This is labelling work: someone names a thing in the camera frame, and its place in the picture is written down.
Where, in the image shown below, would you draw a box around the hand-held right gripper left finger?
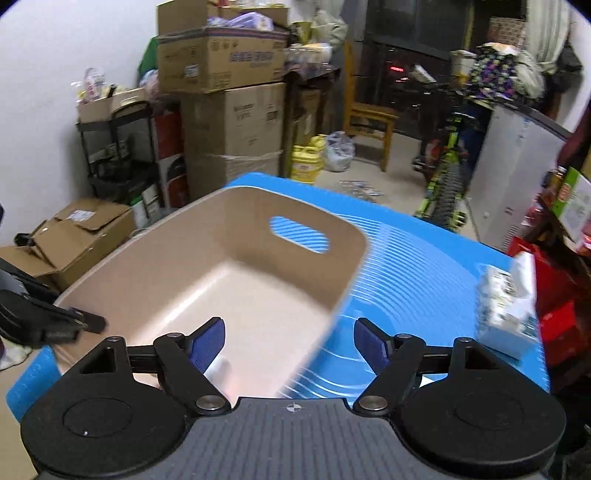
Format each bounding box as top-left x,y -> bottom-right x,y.
65,317 -> 232,414

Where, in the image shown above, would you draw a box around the purple plastic bag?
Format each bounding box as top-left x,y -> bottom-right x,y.
207,11 -> 274,32

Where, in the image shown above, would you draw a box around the beige plastic basket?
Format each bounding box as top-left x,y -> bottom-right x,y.
53,185 -> 369,400

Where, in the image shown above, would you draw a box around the scattered small packets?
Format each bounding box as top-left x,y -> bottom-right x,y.
338,179 -> 385,203

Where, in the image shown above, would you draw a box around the open cardboard box on floor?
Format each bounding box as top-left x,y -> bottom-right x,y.
0,198 -> 138,292

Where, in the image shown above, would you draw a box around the green black bicycle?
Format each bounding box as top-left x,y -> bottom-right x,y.
412,65 -> 491,232

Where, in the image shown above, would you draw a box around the white printed box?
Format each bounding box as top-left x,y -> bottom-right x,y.
475,251 -> 540,360

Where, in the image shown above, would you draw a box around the large taped cardboard box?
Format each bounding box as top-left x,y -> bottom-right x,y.
179,82 -> 286,201

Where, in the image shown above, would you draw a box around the green bag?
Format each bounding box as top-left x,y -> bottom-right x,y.
137,36 -> 161,88

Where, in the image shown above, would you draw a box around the red appliance box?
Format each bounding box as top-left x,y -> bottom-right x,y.
154,111 -> 190,209

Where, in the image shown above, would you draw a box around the blue ribbed mat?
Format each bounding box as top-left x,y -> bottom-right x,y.
7,172 -> 550,423

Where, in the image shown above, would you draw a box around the black shelf rack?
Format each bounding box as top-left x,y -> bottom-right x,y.
76,102 -> 161,205

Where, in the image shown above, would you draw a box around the colourful patterned clothing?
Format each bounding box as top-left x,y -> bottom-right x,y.
465,42 -> 522,108

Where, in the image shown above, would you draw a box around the white hanging cloth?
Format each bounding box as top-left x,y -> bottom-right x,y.
523,0 -> 579,77

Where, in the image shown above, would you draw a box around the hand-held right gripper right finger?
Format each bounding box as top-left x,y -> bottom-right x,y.
352,317 -> 505,414

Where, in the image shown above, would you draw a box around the white plastic bag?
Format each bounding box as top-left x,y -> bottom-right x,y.
310,8 -> 350,49

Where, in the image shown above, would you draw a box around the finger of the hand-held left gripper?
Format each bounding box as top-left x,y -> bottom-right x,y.
14,220 -> 48,248
52,304 -> 109,335

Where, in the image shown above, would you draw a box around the small open cardboard box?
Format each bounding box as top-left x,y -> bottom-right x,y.
157,0 -> 220,37

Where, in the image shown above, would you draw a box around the printed cardboard box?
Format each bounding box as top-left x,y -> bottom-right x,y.
157,27 -> 290,94

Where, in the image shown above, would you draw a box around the cardboard box on rack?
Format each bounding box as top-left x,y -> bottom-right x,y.
76,87 -> 149,124

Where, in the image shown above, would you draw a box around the clear plastic bag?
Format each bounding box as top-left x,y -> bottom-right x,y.
324,131 -> 356,172

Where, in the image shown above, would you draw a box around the white cabinet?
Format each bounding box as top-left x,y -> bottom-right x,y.
465,100 -> 574,254

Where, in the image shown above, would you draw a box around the wooden chair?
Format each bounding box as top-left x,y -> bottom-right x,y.
344,42 -> 400,172

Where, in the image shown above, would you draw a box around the green white box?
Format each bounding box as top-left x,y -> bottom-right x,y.
551,166 -> 591,243

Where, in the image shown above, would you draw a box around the yellow plastic jug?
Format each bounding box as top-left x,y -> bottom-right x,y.
290,135 -> 329,184

